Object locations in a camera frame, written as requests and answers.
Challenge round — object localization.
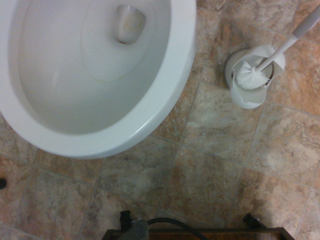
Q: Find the white toilet brush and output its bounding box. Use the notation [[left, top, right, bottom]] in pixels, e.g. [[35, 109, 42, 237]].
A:
[[235, 0, 320, 90]]

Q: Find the white toilet bowl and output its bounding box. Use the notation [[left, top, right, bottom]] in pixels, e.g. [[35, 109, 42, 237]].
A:
[[0, 0, 197, 160]]

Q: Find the white toilet brush holder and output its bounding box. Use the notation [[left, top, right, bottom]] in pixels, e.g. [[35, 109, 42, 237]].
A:
[[224, 44, 286, 110]]

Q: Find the black caster wheel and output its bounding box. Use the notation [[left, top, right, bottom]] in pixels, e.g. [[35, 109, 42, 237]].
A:
[[241, 212, 261, 229], [119, 210, 134, 229]]

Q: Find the grey blurry block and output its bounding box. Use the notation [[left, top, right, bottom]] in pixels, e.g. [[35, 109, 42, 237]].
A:
[[131, 219, 151, 240]]

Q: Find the dark wooden table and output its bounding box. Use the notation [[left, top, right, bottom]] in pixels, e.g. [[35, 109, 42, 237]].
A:
[[104, 226, 294, 240]]

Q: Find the black cable on table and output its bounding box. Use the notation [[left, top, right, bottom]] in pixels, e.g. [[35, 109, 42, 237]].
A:
[[146, 217, 209, 240]]

